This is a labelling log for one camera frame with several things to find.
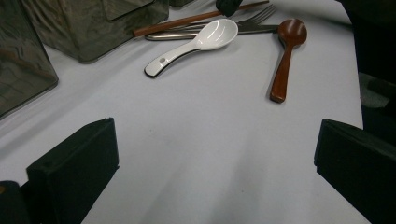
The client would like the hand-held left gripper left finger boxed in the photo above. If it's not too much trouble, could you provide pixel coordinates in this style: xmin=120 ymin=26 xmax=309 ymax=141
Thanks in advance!
xmin=26 ymin=117 xmax=120 ymax=224

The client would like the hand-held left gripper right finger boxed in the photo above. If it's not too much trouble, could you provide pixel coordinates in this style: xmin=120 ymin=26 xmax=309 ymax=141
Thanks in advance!
xmin=313 ymin=118 xmax=396 ymax=224

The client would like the white ceramic spoon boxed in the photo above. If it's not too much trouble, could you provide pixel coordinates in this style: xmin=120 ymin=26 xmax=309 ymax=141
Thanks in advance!
xmin=143 ymin=18 xmax=240 ymax=78

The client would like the brown chopstick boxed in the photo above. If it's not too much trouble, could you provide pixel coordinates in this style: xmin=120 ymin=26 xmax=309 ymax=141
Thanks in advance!
xmin=133 ymin=0 xmax=270 ymax=37

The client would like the brown wooden spoon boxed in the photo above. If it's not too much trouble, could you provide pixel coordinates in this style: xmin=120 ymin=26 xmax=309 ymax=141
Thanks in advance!
xmin=269 ymin=18 xmax=308 ymax=105

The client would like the translucent grey plastic bin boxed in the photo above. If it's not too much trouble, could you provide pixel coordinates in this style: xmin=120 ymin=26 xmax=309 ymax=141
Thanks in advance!
xmin=20 ymin=0 xmax=171 ymax=64
xmin=0 ymin=0 xmax=60 ymax=119

